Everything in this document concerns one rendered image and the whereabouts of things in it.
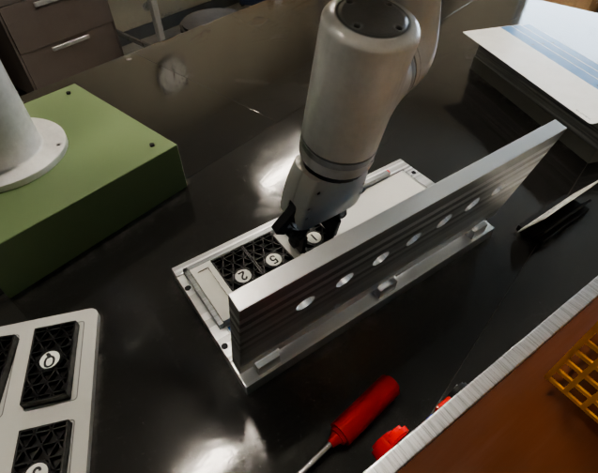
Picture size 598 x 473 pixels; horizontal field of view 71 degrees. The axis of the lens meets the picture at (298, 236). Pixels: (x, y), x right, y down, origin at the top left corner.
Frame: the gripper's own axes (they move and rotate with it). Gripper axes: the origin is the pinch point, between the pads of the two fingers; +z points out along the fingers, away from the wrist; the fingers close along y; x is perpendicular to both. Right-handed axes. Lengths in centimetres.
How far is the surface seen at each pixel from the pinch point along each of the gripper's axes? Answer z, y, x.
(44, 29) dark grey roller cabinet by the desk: 100, 3, -231
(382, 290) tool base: -1.5, -1.6, 12.8
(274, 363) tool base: -0.5, 15.1, 13.1
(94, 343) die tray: 4.4, 31.7, -2.0
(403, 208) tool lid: -19.0, 1.0, 11.0
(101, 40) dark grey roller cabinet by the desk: 118, -26, -237
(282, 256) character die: 1.4, 5.8, 0.7
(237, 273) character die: 1.6, 12.4, -0.2
